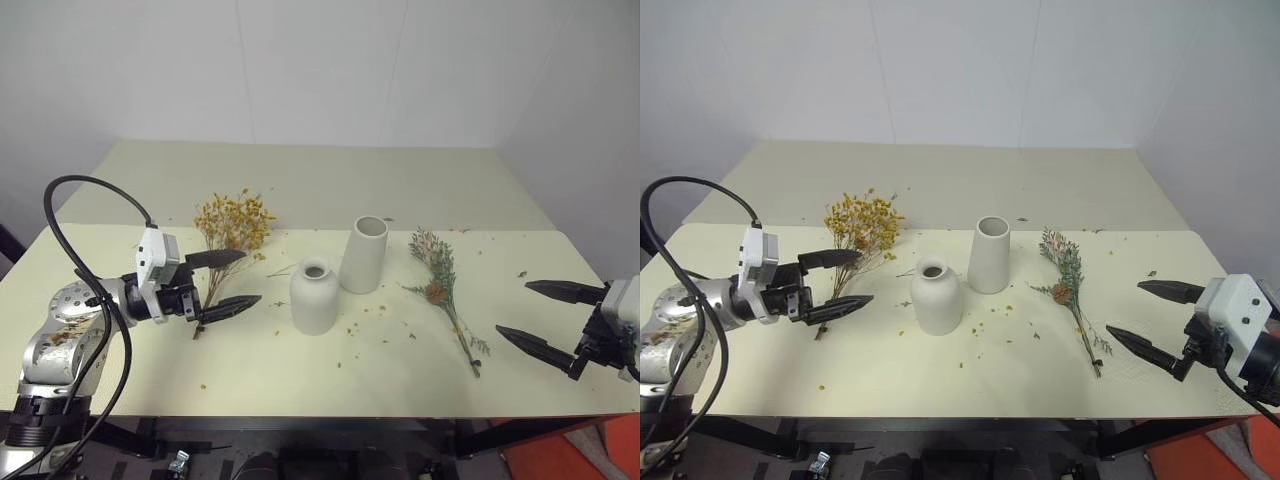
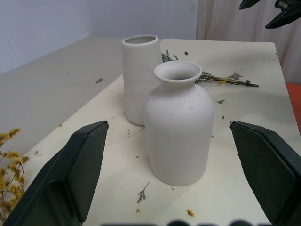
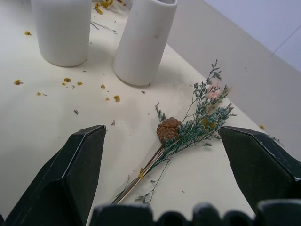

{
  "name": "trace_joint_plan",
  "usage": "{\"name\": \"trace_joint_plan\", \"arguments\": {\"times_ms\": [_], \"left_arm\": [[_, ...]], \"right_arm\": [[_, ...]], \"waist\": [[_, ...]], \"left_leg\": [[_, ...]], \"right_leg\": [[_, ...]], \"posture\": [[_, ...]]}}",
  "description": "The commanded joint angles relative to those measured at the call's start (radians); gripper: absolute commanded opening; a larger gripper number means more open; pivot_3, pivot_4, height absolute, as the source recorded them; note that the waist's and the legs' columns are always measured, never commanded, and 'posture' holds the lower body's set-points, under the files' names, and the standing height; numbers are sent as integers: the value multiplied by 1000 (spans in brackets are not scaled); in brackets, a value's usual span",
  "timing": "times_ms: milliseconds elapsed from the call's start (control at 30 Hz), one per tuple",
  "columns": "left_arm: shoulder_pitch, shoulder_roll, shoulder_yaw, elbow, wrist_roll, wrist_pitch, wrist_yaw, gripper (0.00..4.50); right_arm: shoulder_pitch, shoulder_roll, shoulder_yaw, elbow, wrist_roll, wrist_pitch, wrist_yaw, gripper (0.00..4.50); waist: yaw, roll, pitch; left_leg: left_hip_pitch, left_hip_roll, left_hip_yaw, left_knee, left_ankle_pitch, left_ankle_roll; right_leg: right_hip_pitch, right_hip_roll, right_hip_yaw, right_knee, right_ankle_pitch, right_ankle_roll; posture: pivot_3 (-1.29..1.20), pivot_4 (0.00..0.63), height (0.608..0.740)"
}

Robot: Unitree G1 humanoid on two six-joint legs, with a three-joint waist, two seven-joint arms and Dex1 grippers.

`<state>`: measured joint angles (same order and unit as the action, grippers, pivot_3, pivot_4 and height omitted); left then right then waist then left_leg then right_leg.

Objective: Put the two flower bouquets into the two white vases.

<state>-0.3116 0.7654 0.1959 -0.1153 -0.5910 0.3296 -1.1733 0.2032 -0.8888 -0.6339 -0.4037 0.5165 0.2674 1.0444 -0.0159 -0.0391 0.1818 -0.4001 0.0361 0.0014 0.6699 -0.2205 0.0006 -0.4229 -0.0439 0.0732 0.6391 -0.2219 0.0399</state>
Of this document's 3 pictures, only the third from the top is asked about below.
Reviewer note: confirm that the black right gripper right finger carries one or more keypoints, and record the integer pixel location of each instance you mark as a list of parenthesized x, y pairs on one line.
[(256, 164)]

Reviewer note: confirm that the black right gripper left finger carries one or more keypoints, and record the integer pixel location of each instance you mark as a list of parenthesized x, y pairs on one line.
[(58, 179)]

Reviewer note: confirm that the wide white ceramic vase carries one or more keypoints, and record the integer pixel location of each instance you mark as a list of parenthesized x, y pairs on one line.
[(62, 30)]

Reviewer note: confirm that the tapered white ceramic vase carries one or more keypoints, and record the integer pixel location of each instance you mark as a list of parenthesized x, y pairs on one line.
[(143, 44)]

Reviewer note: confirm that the dried bouquet with pine cone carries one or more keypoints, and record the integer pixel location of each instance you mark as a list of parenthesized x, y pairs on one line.
[(181, 131)]

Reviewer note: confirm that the thin dark dried twig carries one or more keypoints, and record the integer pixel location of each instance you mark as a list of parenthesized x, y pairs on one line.
[(102, 26)]

